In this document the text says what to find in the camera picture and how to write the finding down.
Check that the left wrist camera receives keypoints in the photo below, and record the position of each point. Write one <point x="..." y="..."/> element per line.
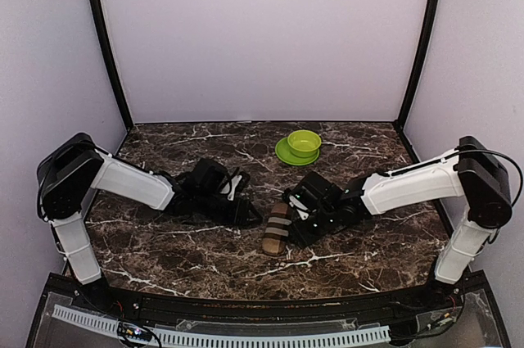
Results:
<point x="235" y="185"/>

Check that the black table front rail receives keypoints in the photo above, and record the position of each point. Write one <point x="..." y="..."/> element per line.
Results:
<point x="401" y="306"/>

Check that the green bowl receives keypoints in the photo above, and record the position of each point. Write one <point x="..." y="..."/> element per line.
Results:
<point x="304" y="143"/>

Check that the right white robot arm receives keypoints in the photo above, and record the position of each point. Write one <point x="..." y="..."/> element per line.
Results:
<point x="470" y="171"/>

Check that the left black frame post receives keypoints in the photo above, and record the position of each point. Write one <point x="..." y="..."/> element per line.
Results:
<point x="110" y="64"/>

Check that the right black frame post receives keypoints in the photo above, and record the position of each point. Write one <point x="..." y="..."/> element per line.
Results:
<point x="418" y="64"/>

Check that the green plate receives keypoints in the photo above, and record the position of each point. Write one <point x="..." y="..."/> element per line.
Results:
<point x="284" y="154"/>

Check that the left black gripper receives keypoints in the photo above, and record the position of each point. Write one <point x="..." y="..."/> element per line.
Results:
<point x="239" y="216"/>

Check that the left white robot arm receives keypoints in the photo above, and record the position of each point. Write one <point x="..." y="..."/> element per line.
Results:
<point x="79" y="166"/>

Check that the small circuit board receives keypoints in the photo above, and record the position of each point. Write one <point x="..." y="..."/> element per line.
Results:
<point x="131" y="332"/>

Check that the black frame post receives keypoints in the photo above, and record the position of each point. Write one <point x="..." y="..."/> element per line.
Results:
<point x="418" y="64"/>
<point x="110" y="64"/>

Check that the white slotted cable duct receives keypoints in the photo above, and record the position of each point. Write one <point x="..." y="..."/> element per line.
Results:
<point x="165" y="337"/>

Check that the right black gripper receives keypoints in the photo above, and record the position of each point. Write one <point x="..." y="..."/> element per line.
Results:
<point x="303" y="237"/>

